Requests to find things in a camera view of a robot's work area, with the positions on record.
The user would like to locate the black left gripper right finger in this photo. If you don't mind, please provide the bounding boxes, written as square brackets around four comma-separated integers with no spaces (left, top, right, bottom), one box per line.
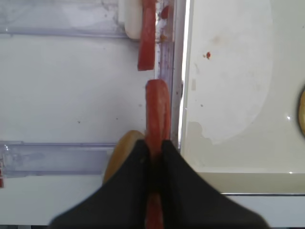
[160,140,269,229]

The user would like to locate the clear bun slice pusher track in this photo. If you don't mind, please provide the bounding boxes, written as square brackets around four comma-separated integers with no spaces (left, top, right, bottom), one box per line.
[0,141,115,178]

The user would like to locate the bun bottom slice on tray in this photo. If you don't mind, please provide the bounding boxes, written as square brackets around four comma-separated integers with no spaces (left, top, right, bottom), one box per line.
[297,86,305,137]

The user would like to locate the left clear divider strip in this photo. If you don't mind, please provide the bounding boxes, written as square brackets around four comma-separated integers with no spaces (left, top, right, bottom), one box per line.
[155,0,186,147]

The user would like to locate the tomato slice front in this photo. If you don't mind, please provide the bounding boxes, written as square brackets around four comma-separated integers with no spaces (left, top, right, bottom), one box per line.
[145,79,171,229]

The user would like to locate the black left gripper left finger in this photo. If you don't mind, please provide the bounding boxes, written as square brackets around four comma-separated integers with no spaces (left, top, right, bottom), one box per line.
[48,140,150,229]

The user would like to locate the left red rail strip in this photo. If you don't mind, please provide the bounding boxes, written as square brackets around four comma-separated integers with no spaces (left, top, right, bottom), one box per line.
[0,162,4,189]

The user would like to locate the clear tomato pusher track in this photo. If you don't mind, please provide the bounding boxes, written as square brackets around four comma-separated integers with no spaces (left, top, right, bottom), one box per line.
[0,0,127,38]

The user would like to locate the upright bun slice left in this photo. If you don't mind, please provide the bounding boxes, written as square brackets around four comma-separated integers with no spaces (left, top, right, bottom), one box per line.
[102,130,144,185]

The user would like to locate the white metal tray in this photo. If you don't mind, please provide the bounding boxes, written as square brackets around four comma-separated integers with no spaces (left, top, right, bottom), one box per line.
[181,0,305,194]

